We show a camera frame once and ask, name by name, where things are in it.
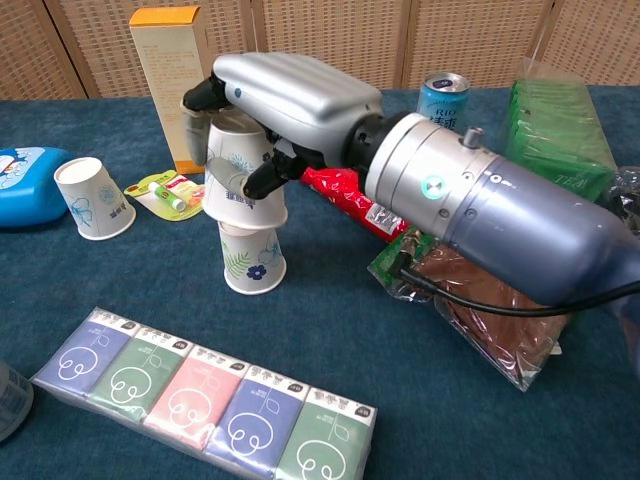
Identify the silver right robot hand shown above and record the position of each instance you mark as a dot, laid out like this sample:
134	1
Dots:
300	100

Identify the white cup large blue flower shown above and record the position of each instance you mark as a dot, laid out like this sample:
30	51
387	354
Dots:
222	147

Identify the white cup small blue flower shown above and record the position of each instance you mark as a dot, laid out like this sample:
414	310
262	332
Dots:
95	200

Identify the red snack packet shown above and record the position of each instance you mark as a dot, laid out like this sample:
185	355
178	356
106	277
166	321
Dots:
350	197

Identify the light blue drink can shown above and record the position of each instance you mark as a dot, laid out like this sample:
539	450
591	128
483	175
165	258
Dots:
445	100

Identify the tall cream orange carton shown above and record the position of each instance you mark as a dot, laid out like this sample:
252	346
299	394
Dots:
160	60

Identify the woven wooden folding screen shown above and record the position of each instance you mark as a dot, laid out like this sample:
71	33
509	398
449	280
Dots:
450	35

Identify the lip balm blister card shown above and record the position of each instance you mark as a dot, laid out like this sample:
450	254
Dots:
165	197

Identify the white cup fern leaf print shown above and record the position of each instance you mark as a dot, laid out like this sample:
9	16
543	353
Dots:
250	262

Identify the blue felt table cover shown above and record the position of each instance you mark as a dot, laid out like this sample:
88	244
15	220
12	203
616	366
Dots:
320	350

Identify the green tea bag pack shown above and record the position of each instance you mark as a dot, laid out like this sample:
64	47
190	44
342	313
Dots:
550	125

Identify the blue pump soap bottle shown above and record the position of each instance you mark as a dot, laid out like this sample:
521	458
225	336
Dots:
25	195

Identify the brown cloth in plastic bag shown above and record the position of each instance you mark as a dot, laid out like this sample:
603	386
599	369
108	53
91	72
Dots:
500	340

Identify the multicolour pocket tissue pack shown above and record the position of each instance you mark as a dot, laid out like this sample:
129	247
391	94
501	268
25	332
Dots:
200	400

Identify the clear bag of black items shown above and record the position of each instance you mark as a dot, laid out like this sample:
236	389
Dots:
627	195

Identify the clear plastic jar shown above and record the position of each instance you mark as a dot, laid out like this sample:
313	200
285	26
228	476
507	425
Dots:
12	400

